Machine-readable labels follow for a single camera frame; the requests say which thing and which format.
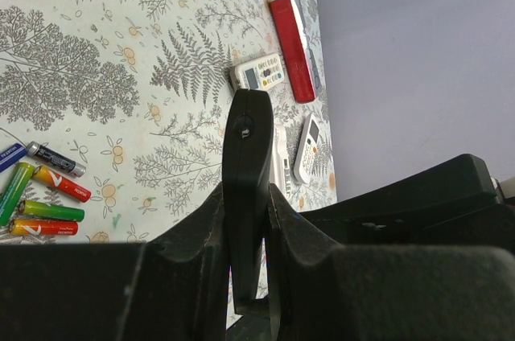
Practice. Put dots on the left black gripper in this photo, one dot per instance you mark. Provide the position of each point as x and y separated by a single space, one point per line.
320 289

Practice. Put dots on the black slim remote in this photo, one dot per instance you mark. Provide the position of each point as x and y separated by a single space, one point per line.
246 160

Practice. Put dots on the white air conditioner remote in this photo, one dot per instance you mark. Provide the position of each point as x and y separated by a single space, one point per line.
262 73

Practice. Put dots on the floral table mat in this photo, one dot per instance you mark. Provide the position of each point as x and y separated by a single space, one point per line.
136 92

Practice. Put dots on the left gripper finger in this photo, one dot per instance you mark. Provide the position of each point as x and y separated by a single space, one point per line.
174 287

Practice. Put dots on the small white remote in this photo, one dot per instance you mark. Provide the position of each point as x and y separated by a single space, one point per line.
280 166

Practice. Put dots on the pile of coloured batteries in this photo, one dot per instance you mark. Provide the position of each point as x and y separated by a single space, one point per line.
39 205

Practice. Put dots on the red toothpaste box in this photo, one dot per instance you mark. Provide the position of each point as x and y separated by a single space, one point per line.
299 59

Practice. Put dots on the white remote battery cover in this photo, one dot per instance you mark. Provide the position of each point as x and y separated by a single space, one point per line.
307 149

